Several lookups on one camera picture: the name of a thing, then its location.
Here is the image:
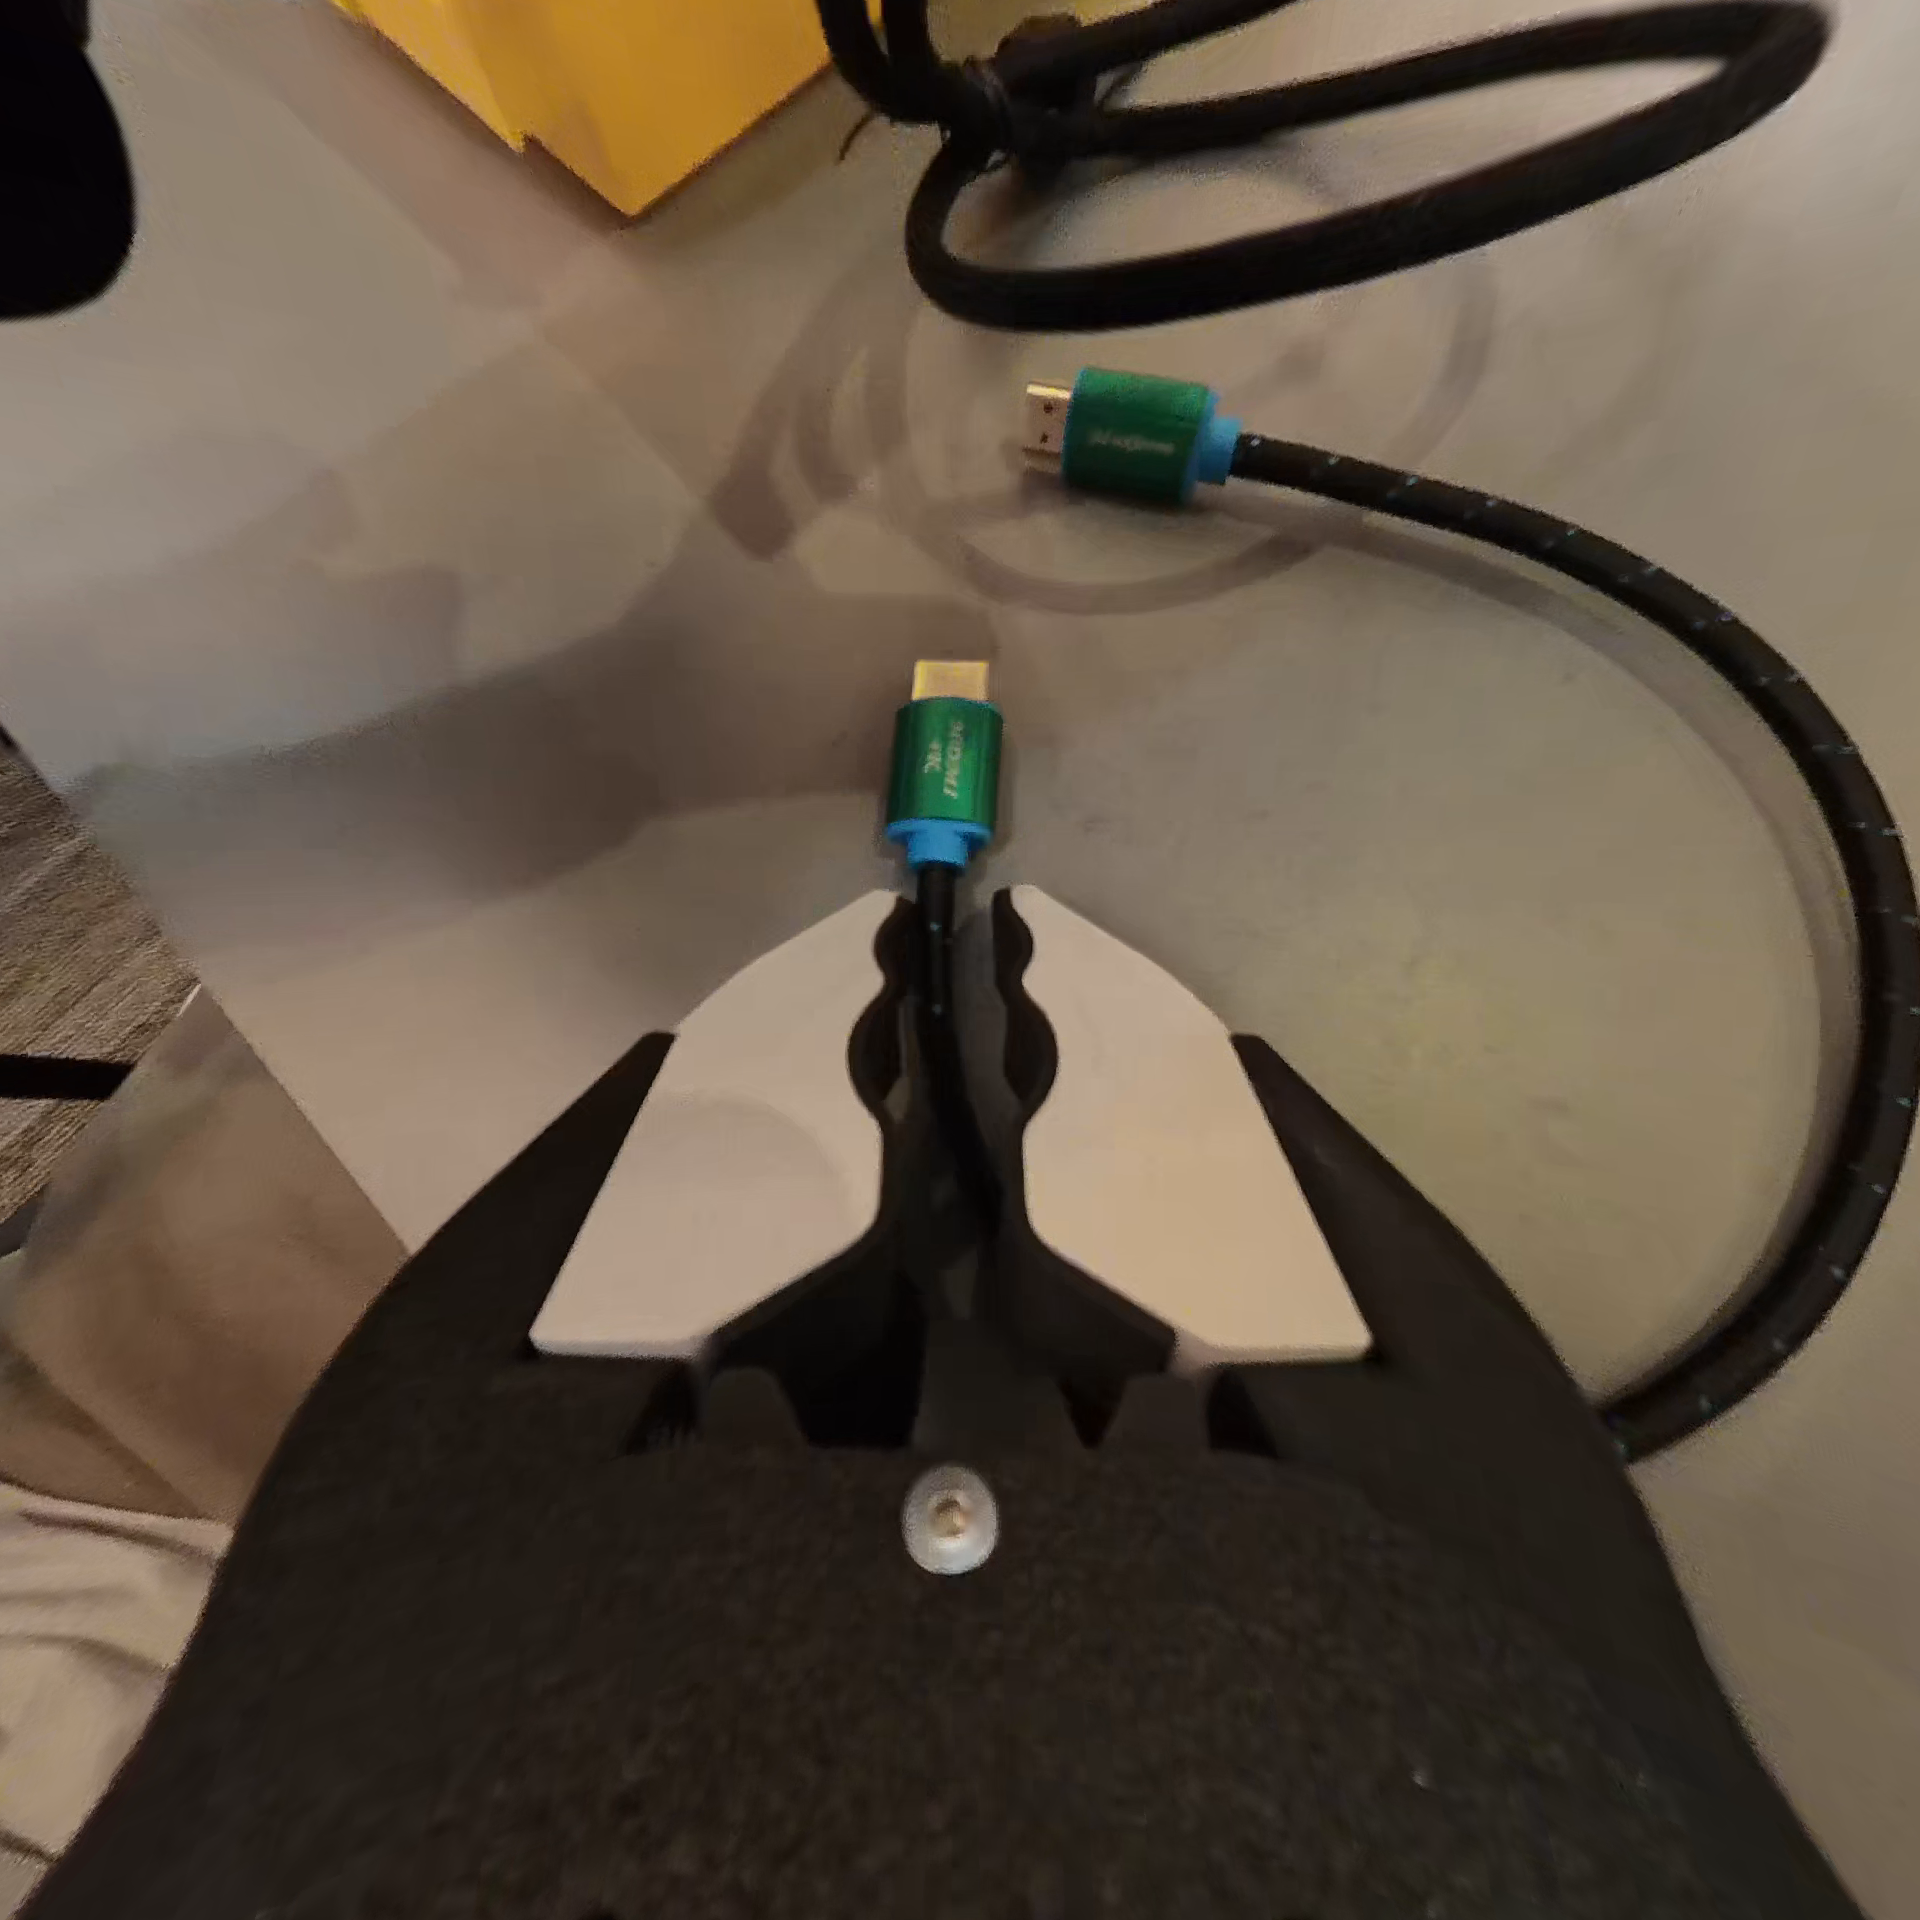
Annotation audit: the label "black braided cable green plugs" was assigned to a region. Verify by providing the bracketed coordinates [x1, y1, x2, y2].
[815, 0, 1920, 1465]

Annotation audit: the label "dark rounded object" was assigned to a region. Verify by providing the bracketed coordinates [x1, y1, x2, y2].
[0, 0, 140, 319]

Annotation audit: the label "yellow plastic bin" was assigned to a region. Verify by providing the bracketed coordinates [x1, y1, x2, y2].
[335, 0, 838, 219]

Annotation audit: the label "pale cloth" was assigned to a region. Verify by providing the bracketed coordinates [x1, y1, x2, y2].
[0, 1477, 233, 1869]

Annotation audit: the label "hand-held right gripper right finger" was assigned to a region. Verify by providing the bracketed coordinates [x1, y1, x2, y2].
[944, 887, 1378, 1449]

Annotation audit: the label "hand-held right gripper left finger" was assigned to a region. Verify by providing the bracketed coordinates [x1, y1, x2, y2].
[530, 889, 940, 1449]

